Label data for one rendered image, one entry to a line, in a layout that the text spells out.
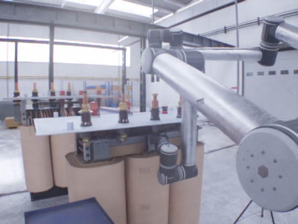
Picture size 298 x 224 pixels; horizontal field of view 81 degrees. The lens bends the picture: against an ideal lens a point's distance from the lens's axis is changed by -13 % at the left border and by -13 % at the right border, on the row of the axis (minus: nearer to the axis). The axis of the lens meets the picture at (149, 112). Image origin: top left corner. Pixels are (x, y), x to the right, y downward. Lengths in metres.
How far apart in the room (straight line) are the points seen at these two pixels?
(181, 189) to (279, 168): 1.56
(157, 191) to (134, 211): 0.25
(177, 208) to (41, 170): 1.93
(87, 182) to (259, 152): 1.17
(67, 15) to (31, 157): 7.76
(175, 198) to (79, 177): 0.97
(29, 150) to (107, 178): 1.73
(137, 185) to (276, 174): 1.31
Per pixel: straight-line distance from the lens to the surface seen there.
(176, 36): 1.54
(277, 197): 0.49
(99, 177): 1.44
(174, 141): 1.88
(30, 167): 3.06
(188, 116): 1.25
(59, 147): 3.02
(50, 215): 1.32
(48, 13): 9.79
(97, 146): 1.40
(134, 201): 1.73
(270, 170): 0.48
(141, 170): 1.59
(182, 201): 2.03
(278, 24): 1.61
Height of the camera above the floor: 1.57
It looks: 5 degrees down
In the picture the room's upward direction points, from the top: straight up
